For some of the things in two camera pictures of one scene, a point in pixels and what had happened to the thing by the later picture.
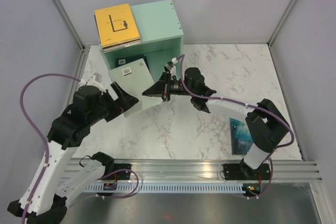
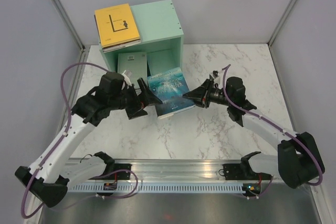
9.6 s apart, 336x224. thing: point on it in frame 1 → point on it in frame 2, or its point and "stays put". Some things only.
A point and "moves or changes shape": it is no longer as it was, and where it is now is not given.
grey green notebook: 135,78 moves or changes shape
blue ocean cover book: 241,139 → 169,87
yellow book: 116,25 stays put
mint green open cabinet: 160,35 stays put
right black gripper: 161,88 → 204,101
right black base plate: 241,172 stays put
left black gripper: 124,101 → 146,98
